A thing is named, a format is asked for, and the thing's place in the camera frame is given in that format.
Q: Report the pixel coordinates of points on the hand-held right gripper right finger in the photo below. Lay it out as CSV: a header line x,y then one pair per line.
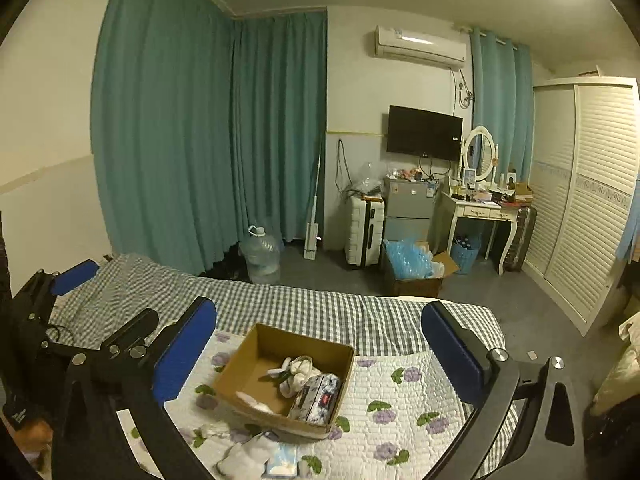
x,y
450,355

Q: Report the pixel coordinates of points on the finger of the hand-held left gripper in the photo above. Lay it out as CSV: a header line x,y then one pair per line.
x,y
75,277
135,327

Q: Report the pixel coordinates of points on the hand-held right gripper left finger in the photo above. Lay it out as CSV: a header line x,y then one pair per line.
x,y
185,347

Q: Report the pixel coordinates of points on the white cotton pad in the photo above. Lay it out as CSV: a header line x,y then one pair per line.
x,y
252,402

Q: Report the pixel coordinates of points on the small white floral cloth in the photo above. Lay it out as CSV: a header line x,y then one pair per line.
x,y
210,431

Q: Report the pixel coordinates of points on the white socks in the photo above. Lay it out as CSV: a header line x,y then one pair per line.
x,y
245,457
300,367

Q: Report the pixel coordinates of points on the patterned tissue pack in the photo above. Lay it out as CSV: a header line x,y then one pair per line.
x,y
315,400

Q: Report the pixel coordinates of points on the light blue tissue pack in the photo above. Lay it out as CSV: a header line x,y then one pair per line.
x,y
282,465

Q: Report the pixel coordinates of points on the person's left hand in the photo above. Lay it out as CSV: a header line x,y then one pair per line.
x,y
35,435

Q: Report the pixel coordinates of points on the white floral quilt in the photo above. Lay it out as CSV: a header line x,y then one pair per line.
x,y
390,385

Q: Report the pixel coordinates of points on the cardboard box of bottles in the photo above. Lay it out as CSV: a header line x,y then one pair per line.
x,y
415,286

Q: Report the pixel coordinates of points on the dark bag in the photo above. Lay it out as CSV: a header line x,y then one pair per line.
x,y
227,265

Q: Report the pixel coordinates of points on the blue plastic basket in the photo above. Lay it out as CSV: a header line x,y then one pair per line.
x,y
466,257

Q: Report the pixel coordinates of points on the pile of blue plastic bottles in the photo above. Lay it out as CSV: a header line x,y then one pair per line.
x,y
407,260

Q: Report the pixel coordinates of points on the clear water jug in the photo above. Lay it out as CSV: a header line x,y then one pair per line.
x,y
260,257

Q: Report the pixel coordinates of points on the dark suitcase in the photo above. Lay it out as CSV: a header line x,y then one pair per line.
x,y
520,240

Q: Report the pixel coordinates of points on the white dressing table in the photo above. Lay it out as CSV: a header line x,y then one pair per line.
x,y
480,212

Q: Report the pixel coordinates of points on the white suitcase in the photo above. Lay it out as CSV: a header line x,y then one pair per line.
x,y
362,232

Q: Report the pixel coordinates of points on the grey mini fridge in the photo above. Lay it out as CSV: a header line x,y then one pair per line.
x,y
407,210

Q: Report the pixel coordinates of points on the large teal curtain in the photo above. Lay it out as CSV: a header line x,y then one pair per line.
x,y
160,135

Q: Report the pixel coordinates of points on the white flat mop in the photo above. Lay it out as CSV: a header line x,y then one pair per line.
x,y
312,240

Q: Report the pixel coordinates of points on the cream bag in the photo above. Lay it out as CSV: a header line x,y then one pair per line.
x,y
620,365

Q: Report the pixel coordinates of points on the small cardboard box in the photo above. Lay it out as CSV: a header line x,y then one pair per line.
x,y
523,189

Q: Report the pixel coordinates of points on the clear plastic bag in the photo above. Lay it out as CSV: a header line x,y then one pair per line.
x,y
371,180

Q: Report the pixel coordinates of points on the oval vanity mirror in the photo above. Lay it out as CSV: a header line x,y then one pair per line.
x,y
479,152

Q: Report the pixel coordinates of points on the white louvred wardrobe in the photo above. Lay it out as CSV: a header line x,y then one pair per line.
x,y
585,195

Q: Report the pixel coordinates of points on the light blue cloth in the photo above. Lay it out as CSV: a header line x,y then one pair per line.
x,y
629,242

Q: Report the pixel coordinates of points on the teal corner curtain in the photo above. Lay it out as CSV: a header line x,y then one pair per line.
x,y
280,135

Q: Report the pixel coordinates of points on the narrow teal curtain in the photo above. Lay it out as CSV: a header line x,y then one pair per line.
x,y
500,105

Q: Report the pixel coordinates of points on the air conditioner pipe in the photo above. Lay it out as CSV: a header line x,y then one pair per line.
x,y
465,90

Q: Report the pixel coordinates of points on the white air conditioner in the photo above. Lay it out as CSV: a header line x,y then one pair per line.
x,y
420,47

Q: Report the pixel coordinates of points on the small picture frame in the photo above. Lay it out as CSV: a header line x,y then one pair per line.
x,y
469,178

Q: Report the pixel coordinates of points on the black wall television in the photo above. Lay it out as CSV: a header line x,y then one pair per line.
x,y
425,132

